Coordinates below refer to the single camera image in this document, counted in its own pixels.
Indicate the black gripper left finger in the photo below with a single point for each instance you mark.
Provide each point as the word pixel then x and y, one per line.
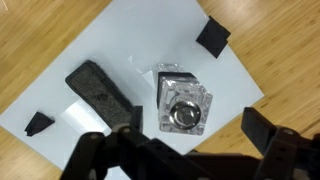
pixel 137 118

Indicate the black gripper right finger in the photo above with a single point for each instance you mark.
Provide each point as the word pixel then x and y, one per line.
pixel 258 129

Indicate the silver lid on taller bottle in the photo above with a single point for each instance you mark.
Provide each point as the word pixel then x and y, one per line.
pixel 185 114

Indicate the taller glass bottle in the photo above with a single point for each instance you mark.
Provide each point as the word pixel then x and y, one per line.
pixel 174 84

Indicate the black whiteboard eraser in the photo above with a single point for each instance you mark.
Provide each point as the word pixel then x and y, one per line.
pixel 95 87

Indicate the white whiteboard sheet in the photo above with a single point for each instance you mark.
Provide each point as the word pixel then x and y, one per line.
pixel 43 41

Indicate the black tape corner left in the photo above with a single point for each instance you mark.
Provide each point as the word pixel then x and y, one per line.
pixel 38 123

